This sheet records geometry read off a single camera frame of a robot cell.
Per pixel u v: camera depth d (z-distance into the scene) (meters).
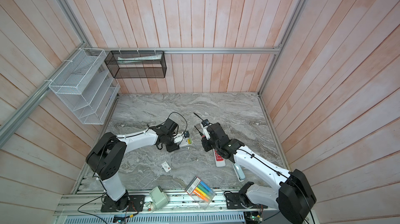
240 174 0.79
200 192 0.76
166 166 0.84
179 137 0.82
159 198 0.71
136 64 1.03
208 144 0.72
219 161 0.86
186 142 0.93
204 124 0.72
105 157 0.49
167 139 0.80
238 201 0.73
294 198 0.40
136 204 0.74
